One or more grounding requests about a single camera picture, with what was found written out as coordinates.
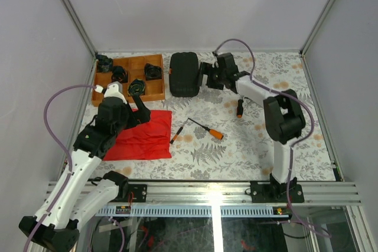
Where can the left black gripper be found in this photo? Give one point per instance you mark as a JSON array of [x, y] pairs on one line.
[[144, 113]]

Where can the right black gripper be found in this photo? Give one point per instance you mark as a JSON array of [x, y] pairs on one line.
[[205, 69]]

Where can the black plastic tool case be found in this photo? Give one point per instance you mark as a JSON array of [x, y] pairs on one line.
[[183, 74]]

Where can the black orange grip screwdriver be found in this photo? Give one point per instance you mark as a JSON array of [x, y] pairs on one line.
[[239, 110]]

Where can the large orange handle screwdriver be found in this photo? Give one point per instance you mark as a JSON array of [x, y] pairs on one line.
[[216, 134]]

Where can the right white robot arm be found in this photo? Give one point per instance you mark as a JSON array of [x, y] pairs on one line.
[[284, 119]]

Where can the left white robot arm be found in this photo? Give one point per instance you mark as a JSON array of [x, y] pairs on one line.
[[56, 225]]

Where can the red cloth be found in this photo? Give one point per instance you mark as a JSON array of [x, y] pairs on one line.
[[148, 141]]

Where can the rolled black yellow tape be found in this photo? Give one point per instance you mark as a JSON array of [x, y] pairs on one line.
[[137, 88]]

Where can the small precision screwdriver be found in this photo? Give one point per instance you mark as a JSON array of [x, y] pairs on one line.
[[176, 135]]

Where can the wooden compartment tray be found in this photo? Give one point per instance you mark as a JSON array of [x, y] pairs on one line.
[[141, 75]]

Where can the small hammer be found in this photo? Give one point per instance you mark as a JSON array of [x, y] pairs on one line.
[[250, 102]]

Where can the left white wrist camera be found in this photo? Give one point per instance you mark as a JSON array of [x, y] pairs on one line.
[[111, 90]]

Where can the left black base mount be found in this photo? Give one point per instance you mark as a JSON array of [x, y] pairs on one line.
[[137, 193]]

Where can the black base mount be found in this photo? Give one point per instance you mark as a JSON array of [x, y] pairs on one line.
[[137, 193], [275, 192]]

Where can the white slotted cable duct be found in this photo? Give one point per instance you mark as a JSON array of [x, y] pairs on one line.
[[189, 211]]

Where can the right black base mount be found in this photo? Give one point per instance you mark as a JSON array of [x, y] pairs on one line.
[[275, 192]]

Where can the left aluminium corner post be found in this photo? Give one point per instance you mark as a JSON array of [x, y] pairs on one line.
[[79, 26]]

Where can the aluminium corner post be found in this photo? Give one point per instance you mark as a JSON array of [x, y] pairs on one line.
[[79, 26], [318, 24]]

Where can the aluminium front rail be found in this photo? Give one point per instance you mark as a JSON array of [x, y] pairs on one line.
[[238, 193]]

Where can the right aluminium corner post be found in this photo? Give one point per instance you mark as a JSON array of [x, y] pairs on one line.
[[318, 24]]

